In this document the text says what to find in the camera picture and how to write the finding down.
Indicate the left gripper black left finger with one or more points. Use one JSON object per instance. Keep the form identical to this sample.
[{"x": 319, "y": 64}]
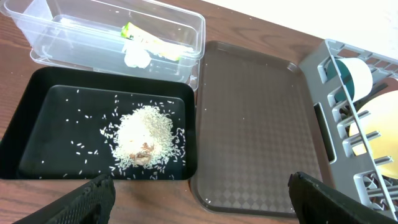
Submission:
[{"x": 91, "y": 203}]

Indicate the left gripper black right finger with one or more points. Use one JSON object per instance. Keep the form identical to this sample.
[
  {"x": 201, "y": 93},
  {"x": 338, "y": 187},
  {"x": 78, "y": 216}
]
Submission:
[{"x": 315, "y": 202}]

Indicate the pile of rice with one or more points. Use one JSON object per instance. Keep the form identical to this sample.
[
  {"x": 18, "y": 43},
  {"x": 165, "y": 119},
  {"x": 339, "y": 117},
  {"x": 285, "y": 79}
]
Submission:
[{"x": 143, "y": 137}]

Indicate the light blue bowl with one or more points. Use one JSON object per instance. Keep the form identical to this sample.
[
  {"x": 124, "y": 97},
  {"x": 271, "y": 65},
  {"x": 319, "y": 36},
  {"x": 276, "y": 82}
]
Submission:
[{"x": 345, "y": 76}]

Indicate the yellow plate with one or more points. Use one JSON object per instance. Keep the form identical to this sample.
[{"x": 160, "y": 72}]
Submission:
[{"x": 383, "y": 118}]

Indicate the white bowl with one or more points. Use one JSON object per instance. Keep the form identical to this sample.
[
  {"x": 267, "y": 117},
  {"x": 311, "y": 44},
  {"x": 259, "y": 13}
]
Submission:
[{"x": 360, "y": 75}]

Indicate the white tissue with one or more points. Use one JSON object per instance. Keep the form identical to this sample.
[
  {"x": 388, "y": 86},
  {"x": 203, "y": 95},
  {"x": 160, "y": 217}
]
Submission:
[{"x": 135, "y": 56}]

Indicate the green snack wrapper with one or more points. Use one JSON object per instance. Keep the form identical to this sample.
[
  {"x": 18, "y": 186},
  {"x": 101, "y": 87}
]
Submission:
[{"x": 137, "y": 37}]

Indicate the grey dishwasher rack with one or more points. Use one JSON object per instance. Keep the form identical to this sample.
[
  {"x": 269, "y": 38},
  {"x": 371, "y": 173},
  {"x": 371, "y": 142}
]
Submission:
[{"x": 349, "y": 143}]

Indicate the black waste tray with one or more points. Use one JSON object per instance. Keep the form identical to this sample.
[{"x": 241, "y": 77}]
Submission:
[{"x": 15, "y": 144}]

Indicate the brown serving tray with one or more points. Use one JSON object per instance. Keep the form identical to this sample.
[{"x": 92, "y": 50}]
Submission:
[{"x": 256, "y": 125}]

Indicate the clear plastic bin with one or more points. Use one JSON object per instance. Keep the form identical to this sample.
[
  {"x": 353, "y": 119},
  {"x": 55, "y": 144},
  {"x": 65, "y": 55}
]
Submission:
[{"x": 87, "y": 35}]

